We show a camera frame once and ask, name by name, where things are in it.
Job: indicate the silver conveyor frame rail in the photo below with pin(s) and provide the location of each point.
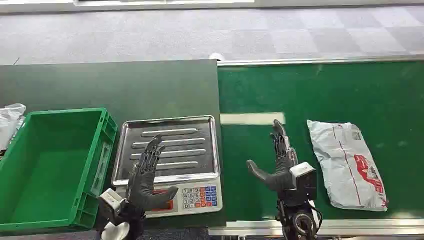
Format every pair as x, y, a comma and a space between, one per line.
348, 227

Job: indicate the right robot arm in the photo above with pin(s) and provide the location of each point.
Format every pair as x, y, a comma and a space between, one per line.
299, 222

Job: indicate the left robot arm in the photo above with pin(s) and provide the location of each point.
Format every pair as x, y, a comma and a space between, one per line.
121, 225

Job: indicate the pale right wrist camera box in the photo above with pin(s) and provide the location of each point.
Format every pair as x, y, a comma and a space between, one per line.
303, 179

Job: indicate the grey parcel bag red print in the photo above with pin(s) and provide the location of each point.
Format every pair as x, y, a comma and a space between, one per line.
348, 165

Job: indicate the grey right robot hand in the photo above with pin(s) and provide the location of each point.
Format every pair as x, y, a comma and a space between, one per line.
280, 175

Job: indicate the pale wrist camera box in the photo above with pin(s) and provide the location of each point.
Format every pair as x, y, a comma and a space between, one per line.
109, 202
303, 179

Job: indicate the green plastic crate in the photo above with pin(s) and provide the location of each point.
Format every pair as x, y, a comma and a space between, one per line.
53, 169

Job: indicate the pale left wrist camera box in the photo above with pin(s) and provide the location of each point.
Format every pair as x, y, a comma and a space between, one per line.
109, 202

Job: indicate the electronic scale with steel tray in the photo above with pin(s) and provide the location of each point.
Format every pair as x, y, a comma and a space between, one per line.
172, 159

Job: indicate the green conveyor belt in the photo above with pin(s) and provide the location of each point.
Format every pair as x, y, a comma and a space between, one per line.
331, 99

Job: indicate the white plastic bag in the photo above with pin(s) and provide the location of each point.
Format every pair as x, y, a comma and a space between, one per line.
9, 124

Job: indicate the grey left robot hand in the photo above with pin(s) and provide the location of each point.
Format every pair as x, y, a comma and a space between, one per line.
143, 185

